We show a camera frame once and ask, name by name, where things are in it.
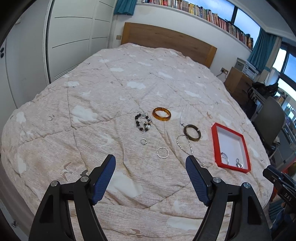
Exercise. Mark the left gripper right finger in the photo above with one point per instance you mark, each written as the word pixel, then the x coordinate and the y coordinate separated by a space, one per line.
pixel 247 220

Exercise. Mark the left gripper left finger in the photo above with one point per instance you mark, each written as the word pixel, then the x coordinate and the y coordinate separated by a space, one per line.
pixel 52 220

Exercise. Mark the red shallow jewelry box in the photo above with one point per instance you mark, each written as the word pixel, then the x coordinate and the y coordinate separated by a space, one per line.
pixel 228 146

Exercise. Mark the dark olive bangle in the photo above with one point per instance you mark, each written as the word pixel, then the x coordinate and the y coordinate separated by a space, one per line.
pixel 192 133

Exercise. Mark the amber bangle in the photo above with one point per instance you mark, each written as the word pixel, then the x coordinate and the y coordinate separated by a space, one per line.
pixel 161 114

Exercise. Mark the silver charm pendant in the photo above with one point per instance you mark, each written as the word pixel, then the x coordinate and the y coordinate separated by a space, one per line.
pixel 239 164

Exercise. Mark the grey office chair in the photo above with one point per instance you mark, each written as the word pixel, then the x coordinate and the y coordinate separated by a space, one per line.
pixel 268 123

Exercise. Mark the black bag on desk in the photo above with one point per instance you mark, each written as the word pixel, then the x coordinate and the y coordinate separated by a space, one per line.
pixel 265 91

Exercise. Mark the wooden nightstand dresser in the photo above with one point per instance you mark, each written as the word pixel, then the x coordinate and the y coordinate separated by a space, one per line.
pixel 237 84

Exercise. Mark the white door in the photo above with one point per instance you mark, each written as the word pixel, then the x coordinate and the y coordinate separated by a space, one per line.
pixel 25 68

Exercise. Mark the white printer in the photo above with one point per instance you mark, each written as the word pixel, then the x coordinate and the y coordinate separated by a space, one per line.
pixel 246 68

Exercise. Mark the teal right curtain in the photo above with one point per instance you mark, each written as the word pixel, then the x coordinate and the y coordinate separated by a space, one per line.
pixel 262 50

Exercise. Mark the teal curtain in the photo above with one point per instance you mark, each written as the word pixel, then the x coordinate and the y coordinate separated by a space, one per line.
pixel 125 7
pixel 262 50

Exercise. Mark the pink cloud-print quilt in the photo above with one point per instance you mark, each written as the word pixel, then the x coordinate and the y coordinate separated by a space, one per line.
pixel 104 106

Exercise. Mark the row of books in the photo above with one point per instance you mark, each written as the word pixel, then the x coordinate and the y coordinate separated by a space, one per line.
pixel 220 13

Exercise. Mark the white sliding wardrobe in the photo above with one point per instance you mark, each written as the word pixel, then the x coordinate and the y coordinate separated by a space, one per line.
pixel 75 31

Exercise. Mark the wooden headboard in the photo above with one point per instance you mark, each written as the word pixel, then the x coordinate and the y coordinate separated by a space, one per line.
pixel 158 37

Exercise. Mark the teal left curtain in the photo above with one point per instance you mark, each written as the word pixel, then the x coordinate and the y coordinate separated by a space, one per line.
pixel 125 7

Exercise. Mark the wall power socket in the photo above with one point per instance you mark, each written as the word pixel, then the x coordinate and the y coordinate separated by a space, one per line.
pixel 223 70

